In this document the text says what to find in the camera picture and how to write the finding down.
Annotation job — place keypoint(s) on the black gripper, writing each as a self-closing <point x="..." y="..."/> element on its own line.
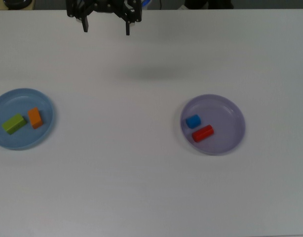
<point x="108" y="5"/>

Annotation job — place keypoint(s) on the orange rectangular block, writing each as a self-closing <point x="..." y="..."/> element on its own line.
<point x="35" y="118"/>

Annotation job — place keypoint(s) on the blue cylinder block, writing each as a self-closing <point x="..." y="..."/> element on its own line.
<point x="193" y="121"/>

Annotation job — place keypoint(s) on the green rectangular block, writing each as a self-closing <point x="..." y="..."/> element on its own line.
<point x="13" y="124"/>

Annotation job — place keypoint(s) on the red cylinder block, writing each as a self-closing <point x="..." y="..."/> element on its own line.
<point x="202" y="133"/>

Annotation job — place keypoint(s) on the black round object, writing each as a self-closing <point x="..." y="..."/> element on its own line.
<point x="17" y="2"/>

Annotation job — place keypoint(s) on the dark background object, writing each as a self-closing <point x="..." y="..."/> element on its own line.
<point x="208" y="3"/>

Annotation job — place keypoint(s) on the blue plate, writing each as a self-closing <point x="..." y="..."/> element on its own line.
<point x="20" y="138"/>

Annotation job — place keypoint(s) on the purple plate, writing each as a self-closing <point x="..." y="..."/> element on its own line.
<point x="223" y="116"/>

